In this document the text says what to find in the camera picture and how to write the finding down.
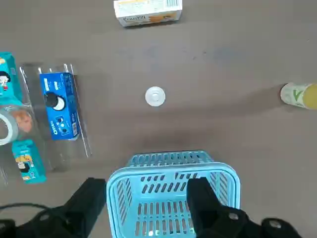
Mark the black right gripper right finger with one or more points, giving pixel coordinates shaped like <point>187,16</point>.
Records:
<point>210,218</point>

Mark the white cracker box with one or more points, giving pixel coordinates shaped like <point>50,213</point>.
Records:
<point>148,12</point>

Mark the glass cookie jar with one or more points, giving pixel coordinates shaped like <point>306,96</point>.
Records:
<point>23,121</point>

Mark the blue Oreo cookie box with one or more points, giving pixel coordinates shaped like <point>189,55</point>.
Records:
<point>60,109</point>

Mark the teal snack packet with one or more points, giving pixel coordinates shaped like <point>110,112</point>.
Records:
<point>8,79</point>
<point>28,161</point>

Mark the light blue plastic basket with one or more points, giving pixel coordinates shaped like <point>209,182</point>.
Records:
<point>171,218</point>

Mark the clear acrylic display shelf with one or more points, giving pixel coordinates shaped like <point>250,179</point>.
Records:
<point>81,124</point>

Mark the yellow juice bottle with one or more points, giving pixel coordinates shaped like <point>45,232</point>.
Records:
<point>297,95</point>

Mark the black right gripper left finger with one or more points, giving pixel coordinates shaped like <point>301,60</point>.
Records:
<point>74,213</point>

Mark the round metal jar lid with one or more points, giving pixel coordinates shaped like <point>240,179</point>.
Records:
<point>155,96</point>

